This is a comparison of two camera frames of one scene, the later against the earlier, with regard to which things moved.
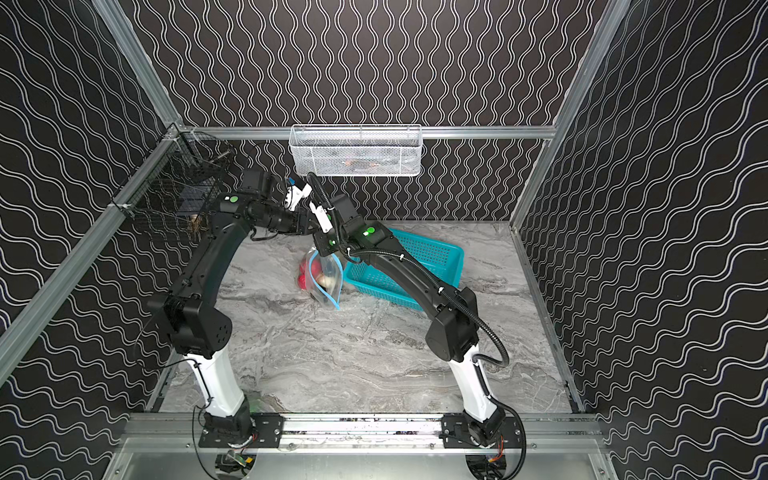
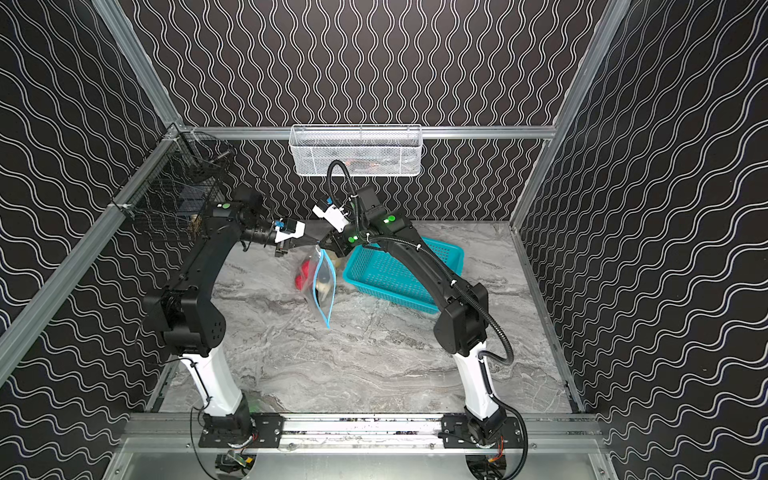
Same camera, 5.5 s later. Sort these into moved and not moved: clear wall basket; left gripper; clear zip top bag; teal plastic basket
Moved: left gripper; clear zip top bag
Not moved: clear wall basket; teal plastic basket
